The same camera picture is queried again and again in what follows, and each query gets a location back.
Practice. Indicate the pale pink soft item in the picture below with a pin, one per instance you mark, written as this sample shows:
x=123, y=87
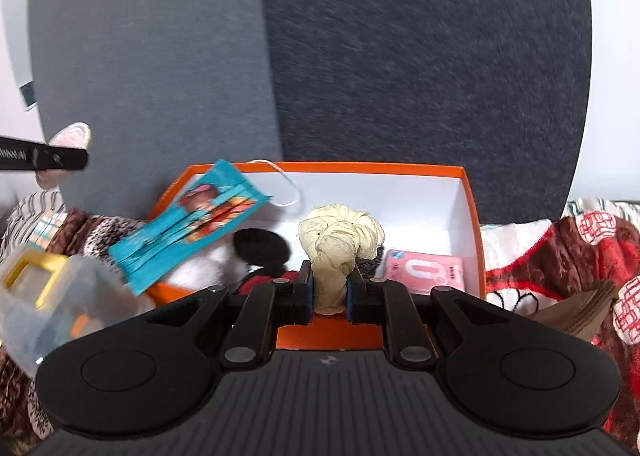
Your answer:
x=72, y=136

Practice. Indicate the beige knotted stocking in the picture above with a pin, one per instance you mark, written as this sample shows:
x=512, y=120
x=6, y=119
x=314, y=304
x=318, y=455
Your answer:
x=330, y=241

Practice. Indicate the brown patterned cloth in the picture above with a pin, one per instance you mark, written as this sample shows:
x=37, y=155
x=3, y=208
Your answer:
x=75, y=231

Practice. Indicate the white wall plate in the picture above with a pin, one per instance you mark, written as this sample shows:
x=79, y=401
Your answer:
x=27, y=96

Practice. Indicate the plaid striped bed sheet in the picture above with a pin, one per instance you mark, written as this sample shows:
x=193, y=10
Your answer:
x=45, y=226

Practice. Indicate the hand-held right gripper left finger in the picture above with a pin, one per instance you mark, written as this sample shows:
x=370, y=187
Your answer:
x=307, y=293

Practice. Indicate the blue printed face mask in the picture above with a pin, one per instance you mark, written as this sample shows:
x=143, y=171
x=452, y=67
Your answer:
x=190, y=231

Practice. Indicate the white red printed sheet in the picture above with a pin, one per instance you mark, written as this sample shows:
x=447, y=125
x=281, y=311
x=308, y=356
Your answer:
x=505, y=241

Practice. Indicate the clear plastic storage box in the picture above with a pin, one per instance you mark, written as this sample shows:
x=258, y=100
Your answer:
x=90, y=296

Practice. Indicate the orange cardboard box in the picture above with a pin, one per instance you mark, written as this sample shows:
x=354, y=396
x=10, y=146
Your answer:
x=325, y=338

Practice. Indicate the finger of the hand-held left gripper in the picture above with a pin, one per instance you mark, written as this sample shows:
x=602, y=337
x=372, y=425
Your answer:
x=45, y=156

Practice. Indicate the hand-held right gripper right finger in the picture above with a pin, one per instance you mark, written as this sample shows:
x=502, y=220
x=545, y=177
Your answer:
x=352, y=296

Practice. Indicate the pink packet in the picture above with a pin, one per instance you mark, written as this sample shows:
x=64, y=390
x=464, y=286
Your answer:
x=425, y=271

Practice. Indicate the grey upholstered headboard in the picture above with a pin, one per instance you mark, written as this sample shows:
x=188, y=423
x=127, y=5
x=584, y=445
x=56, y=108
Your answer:
x=400, y=61

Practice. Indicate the red patterned blanket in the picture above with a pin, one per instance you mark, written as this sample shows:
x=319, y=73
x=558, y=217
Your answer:
x=560, y=256

